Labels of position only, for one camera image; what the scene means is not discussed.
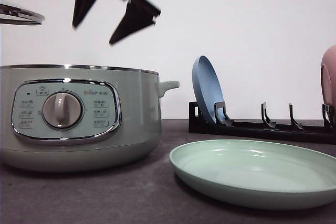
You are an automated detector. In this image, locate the grey table mat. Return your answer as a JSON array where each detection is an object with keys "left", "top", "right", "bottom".
[{"left": 0, "top": 119, "right": 336, "bottom": 224}]

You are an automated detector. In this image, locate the green electric steamer pot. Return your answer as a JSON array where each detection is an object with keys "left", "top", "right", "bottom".
[{"left": 0, "top": 65, "right": 180, "bottom": 172}]

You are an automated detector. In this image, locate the glass steamer lid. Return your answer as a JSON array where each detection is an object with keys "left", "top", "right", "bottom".
[{"left": 0, "top": 4, "right": 45, "bottom": 26}]

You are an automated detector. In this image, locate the pink plate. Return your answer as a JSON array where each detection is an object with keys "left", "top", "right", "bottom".
[{"left": 320, "top": 45, "right": 336, "bottom": 128}]

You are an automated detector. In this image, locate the green plate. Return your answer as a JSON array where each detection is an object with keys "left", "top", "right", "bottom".
[{"left": 169, "top": 140, "right": 336, "bottom": 210}]

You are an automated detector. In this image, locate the black plate rack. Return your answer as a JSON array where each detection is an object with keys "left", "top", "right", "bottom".
[{"left": 188, "top": 101, "right": 336, "bottom": 145}]

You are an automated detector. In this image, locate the blue plate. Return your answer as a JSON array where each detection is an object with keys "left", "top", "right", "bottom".
[{"left": 192, "top": 55, "right": 225, "bottom": 123}]

